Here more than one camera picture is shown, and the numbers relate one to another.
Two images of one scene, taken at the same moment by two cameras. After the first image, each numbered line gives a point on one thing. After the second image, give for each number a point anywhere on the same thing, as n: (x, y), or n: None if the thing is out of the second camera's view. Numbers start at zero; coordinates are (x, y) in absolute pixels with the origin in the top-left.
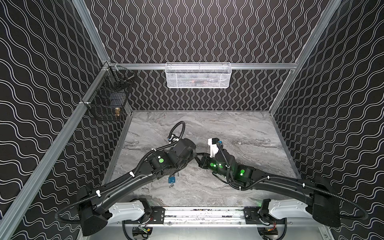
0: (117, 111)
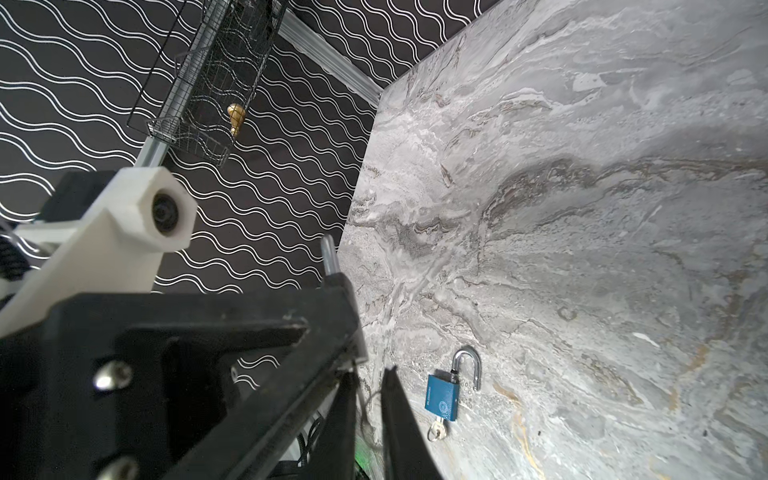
0: (236, 113)
